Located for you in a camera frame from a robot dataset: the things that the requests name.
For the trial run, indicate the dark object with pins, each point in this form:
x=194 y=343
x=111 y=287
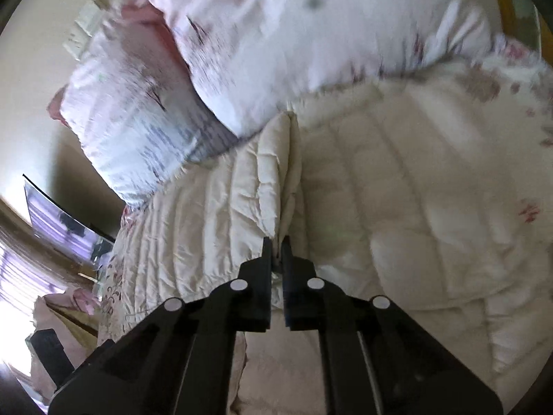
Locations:
x=52 y=354

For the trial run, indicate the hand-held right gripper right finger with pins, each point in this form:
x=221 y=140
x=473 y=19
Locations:
x=294 y=302

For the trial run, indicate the cream quilted comforter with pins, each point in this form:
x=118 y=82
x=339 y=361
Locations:
x=389 y=181

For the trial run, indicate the black framed screen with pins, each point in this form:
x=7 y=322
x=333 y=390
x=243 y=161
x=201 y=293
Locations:
x=56 y=220

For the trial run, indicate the pale wall hanging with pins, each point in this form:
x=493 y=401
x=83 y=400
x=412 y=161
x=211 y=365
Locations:
x=84 y=26

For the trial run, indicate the pink printed pillow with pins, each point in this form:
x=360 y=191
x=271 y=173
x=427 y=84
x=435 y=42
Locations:
x=129 y=116
x=302 y=30

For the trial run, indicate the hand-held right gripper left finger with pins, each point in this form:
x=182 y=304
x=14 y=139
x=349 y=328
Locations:
x=264 y=298

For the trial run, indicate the floral bed sheet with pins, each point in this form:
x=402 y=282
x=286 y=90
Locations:
x=518 y=86

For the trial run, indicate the wooden headboard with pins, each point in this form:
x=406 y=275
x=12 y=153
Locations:
x=505 y=4

